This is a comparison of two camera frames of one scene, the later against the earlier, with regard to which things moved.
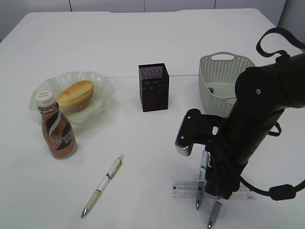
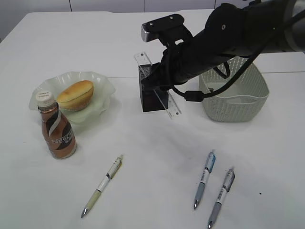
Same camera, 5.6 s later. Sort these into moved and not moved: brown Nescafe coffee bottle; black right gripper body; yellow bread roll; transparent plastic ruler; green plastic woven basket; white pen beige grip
Moved: transparent plastic ruler; black right gripper body
Not moved: white pen beige grip; yellow bread roll; brown Nescafe coffee bottle; green plastic woven basket
